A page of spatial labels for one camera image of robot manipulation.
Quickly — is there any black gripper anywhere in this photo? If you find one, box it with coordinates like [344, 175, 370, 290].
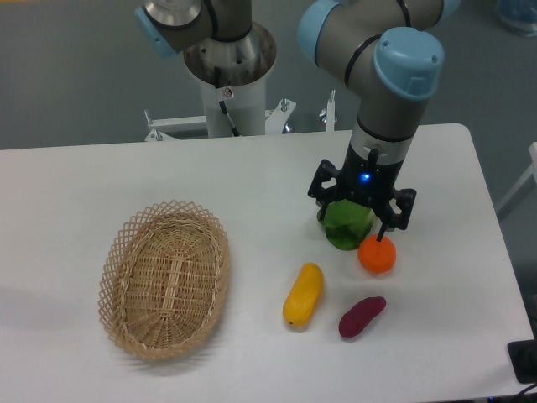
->
[307, 136, 417, 243]

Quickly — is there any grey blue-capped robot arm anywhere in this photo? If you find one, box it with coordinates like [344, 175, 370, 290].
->
[134, 1, 458, 232]

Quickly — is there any yellow mango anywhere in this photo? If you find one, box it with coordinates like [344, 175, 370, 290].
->
[282, 262, 324, 327]

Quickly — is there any green leafy vegetable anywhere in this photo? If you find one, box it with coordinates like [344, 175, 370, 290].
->
[316, 200, 377, 251]

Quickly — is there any orange fruit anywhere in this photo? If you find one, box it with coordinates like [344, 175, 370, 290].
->
[357, 236, 397, 274]

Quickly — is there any purple sweet potato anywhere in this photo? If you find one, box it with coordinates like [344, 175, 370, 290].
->
[338, 296, 387, 338]

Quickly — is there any woven wicker basket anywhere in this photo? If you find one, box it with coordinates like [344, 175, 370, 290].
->
[98, 201, 230, 360]

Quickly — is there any blue object top right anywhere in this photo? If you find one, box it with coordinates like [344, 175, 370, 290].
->
[494, 0, 536, 37]

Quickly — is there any black device at table edge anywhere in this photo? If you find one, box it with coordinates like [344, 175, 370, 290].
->
[507, 339, 536, 384]

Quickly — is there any white metal base frame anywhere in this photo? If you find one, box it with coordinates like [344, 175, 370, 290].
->
[144, 89, 338, 142]

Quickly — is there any white frame at right edge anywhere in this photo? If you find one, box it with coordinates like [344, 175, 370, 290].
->
[495, 142, 536, 222]

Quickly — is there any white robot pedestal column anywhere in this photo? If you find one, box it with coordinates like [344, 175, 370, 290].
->
[184, 22, 277, 138]

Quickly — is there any black cable on pedestal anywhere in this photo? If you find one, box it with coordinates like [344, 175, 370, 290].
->
[213, 65, 242, 138]

